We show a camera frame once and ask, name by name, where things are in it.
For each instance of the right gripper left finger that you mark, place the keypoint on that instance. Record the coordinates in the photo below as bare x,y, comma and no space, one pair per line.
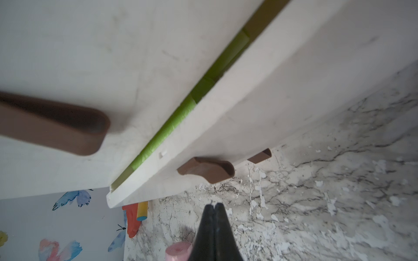
204,246

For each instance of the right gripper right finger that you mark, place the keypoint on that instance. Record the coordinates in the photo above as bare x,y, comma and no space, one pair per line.
224,242

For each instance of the pink bag roll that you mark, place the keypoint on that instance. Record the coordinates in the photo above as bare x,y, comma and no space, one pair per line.
179,251

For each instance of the drawer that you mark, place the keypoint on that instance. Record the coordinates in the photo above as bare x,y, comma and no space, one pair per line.
254,155
314,60
136,61

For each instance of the green bag roll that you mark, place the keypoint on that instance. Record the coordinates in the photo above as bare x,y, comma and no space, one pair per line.
231,53

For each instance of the white three-drawer foam cabinet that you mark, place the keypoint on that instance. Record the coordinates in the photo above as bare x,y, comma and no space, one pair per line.
120,94

